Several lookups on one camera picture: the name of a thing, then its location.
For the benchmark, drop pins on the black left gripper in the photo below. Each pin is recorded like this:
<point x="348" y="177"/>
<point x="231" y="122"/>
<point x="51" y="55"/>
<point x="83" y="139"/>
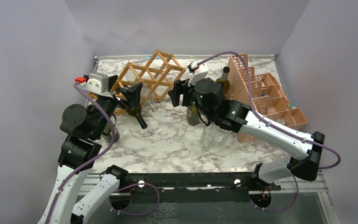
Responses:
<point x="184" y="90"/>

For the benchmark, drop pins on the dark green wine bottle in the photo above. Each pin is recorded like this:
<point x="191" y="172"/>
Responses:
<point x="135" y="111"/>

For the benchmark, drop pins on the clear glass jug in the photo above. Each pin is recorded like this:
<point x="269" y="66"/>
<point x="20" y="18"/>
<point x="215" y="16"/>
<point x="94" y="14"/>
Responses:
<point x="212" y="136"/>

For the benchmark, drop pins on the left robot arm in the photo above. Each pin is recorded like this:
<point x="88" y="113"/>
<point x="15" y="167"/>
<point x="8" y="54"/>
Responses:
<point x="84" y="126"/>

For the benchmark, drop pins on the clear glass bottle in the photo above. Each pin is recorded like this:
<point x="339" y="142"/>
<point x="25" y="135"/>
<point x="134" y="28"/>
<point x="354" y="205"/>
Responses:
<point x="149" y="101"/>

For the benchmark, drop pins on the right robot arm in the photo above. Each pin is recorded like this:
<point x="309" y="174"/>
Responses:
<point x="304" y="149"/>

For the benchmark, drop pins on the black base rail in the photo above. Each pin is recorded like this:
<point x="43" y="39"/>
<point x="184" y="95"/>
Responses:
<point x="192" y="188"/>

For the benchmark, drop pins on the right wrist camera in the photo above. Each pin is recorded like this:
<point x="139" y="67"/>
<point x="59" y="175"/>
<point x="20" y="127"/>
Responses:
<point x="96" y="83"/>

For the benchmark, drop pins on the green wine bottle silver neck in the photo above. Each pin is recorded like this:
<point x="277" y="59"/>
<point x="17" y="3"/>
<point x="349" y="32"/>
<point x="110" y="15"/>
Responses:
<point x="223" y="80"/>

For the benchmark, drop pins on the pink plastic organizer rack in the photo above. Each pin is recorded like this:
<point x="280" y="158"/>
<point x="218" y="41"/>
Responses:
<point x="266" y="93"/>

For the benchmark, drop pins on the dark wine bottle at left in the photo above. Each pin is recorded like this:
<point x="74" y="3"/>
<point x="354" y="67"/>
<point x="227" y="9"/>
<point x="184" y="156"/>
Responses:
<point x="108" y="134"/>

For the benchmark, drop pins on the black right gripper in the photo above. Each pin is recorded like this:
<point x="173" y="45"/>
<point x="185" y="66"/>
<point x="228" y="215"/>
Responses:
<point x="120" y="102"/>

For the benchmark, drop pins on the wooden wine rack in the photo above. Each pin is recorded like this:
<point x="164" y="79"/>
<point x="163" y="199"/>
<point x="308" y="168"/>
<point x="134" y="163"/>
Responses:
<point x="158" y="74"/>

